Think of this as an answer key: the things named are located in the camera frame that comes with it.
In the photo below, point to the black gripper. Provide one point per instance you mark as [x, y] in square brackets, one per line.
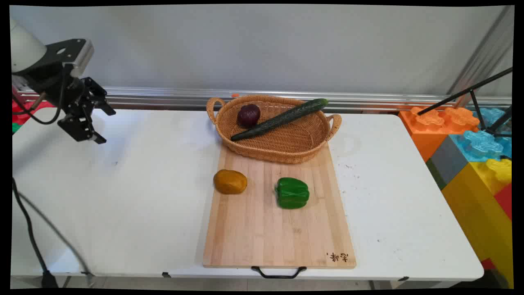
[51, 80]

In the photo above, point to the orange-brown potato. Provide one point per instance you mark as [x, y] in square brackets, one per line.
[230, 182]

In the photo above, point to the red foam block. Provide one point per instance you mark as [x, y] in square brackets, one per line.
[504, 200]
[22, 111]

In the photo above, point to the green foam block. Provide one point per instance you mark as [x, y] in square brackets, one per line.
[15, 127]

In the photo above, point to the purple red onion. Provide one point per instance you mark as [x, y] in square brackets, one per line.
[248, 115]

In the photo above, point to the long green cucumber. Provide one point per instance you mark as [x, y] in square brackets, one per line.
[278, 119]

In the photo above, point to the woven wicker basket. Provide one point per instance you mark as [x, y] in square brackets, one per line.
[282, 143]

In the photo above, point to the green bell pepper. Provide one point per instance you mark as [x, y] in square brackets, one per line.
[292, 193]

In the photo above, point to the wooden cutting board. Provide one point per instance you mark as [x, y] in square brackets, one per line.
[278, 229]

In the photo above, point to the orange foam block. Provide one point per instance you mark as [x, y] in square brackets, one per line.
[425, 131]

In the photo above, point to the grey foam block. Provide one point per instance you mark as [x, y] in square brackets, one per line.
[448, 162]

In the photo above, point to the black tripod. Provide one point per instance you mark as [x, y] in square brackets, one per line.
[475, 88]

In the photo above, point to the blue foam block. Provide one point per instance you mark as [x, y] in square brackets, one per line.
[481, 145]

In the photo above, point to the black silver wrist camera bracket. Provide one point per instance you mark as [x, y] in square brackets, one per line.
[75, 51]

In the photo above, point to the aluminium rail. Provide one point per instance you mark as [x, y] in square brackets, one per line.
[163, 97]

